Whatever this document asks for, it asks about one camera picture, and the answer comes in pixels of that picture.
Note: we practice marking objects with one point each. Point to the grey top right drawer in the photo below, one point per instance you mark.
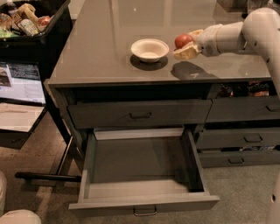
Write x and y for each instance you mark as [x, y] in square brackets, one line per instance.
[244, 109]

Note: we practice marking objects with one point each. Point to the white paper bowl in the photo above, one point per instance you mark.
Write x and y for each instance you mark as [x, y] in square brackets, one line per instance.
[149, 50]

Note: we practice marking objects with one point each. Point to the laptop screen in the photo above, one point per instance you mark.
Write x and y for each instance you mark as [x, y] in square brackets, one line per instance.
[21, 82]

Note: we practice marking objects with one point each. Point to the open grey middle drawer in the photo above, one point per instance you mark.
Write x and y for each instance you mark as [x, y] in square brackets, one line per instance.
[143, 177]

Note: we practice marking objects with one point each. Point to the grey top left drawer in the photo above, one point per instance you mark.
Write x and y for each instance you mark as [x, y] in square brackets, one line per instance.
[138, 113]

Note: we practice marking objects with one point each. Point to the chip bags in drawer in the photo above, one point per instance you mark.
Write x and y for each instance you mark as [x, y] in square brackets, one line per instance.
[239, 89]

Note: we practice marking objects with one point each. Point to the grey counter cabinet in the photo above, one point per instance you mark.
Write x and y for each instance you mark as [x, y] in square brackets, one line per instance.
[97, 65]

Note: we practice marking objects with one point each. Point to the grey middle right drawer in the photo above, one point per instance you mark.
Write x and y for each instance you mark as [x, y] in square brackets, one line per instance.
[227, 138]

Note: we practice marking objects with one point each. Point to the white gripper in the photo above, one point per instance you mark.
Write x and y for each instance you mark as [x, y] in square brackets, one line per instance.
[208, 40]

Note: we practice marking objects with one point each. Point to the red apple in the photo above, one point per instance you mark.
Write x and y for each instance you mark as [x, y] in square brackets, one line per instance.
[182, 40]

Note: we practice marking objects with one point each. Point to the black cart stand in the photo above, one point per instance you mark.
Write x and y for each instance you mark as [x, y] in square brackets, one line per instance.
[55, 147]

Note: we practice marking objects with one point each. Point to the grey bottom right drawer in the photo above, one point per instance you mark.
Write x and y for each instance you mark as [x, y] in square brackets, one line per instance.
[239, 158]

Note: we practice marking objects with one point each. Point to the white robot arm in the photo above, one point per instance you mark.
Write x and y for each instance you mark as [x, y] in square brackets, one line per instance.
[259, 34]

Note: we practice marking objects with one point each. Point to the black bin of snacks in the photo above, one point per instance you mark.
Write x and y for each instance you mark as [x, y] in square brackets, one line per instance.
[38, 31]

